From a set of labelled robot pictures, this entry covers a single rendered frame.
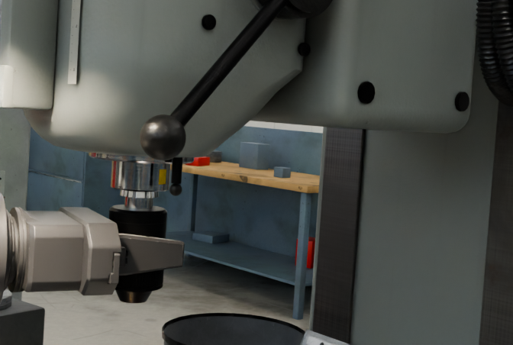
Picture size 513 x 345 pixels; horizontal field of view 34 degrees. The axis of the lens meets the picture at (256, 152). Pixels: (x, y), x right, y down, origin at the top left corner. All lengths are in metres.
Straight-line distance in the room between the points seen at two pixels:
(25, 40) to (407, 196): 0.50
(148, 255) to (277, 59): 0.18
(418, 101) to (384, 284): 0.32
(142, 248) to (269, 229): 6.18
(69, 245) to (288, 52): 0.22
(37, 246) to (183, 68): 0.17
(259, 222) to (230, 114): 6.30
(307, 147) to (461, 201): 5.61
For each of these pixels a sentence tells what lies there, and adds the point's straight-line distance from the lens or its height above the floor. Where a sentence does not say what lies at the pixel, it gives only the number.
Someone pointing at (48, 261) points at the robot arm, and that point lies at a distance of 0.63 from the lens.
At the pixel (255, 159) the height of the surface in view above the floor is 0.96.
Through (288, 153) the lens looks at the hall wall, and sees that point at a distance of 6.65.
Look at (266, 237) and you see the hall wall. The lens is 6.87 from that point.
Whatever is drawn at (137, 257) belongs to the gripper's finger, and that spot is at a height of 1.23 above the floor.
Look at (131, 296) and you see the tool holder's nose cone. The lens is 0.69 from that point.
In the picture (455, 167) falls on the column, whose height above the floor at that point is 1.30.
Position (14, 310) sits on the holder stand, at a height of 1.11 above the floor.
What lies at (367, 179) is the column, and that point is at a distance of 0.99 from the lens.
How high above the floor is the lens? 1.35
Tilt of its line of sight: 3 degrees down
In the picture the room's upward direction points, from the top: 4 degrees clockwise
